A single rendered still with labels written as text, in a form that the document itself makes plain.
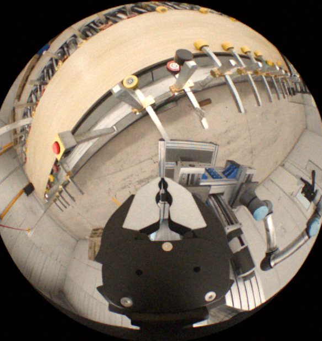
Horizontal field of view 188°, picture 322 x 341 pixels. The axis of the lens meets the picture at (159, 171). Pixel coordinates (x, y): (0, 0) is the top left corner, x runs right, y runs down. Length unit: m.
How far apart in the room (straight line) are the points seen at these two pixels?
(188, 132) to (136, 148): 0.81
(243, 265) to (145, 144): 1.59
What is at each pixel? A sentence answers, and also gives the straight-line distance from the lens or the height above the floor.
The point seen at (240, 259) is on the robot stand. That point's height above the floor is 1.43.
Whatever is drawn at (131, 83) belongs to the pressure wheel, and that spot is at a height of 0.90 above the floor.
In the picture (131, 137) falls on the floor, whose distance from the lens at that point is 1.49.
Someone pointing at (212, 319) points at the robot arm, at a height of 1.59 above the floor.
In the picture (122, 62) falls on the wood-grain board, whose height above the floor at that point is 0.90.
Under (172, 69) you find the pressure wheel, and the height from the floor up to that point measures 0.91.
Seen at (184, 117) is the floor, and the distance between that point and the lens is 1.48.
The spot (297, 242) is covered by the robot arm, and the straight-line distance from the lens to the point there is 0.74.
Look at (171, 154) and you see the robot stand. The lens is 1.29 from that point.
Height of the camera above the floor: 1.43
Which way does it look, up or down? 63 degrees down
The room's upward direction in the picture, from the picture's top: 179 degrees clockwise
